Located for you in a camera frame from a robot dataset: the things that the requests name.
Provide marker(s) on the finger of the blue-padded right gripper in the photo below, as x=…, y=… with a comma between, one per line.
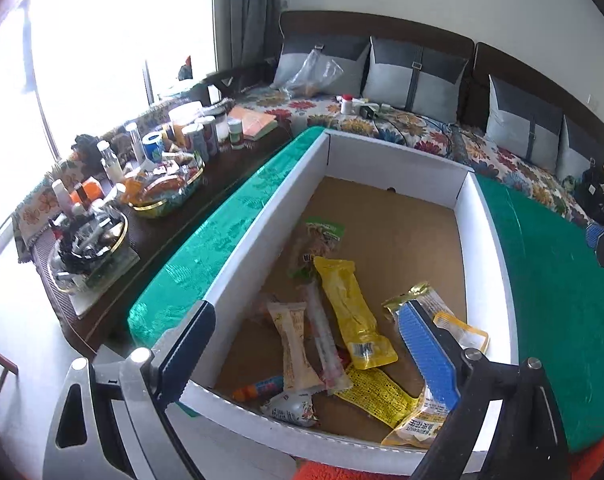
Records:
x=503, y=421

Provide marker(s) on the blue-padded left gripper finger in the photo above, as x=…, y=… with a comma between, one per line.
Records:
x=85, y=440

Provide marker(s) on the yellow-edged snack bag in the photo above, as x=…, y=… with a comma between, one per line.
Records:
x=467, y=336

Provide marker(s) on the long clear snack tube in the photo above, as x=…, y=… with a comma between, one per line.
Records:
x=334, y=376

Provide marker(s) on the glass bowl with snacks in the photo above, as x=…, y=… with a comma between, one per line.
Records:
x=157, y=188

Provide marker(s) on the far right grey pillow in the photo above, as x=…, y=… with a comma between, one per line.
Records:
x=577, y=151

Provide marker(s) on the grey pillow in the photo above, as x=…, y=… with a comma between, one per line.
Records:
x=351, y=52
x=524, y=124
x=416, y=79
x=577, y=151

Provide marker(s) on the clear grey snack bag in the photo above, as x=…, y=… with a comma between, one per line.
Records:
x=421, y=426

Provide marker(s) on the yellow crinkled wrapper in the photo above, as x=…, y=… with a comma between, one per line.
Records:
x=378, y=395

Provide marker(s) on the glass bowl with dark items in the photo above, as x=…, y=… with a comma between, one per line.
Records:
x=85, y=246

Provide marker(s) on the small red white packet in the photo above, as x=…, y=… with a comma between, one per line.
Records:
x=295, y=408

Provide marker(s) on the dark wooden side table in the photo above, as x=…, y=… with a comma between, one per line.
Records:
x=154, y=241

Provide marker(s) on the yellow long snack packet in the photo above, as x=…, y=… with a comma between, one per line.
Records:
x=358, y=326

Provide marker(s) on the gold foil snack packet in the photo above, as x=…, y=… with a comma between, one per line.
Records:
x=424, y=294

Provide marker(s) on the beige long snack packet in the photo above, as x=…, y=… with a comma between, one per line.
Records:
x=299, y=375

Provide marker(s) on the white cardboard box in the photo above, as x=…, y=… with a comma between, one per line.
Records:
x=409, y=217

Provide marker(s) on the floral sofa cover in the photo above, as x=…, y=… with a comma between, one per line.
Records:
x=484, y=157

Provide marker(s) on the dark brown sofa backrest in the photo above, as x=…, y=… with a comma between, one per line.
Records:
x=480, y=61

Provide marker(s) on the green snack packet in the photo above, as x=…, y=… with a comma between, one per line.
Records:
x=316, y=237

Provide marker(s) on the blue white cup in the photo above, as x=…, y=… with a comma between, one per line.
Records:
x=153, y=145

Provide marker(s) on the red-capped white bottle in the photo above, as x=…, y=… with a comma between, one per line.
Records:
x=346, y=102

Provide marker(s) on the far left grey pillow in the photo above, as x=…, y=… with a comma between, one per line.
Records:
x=351, y=52

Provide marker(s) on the green-capped small jar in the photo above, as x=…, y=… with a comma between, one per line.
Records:
x=235, y=133

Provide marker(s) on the orange book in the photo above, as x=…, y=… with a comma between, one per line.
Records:
x=255, y=125

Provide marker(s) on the clear plastic bag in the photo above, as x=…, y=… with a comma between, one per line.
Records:
x=316, y=74

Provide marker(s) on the grey curtain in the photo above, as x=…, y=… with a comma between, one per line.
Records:
x=245, y=32

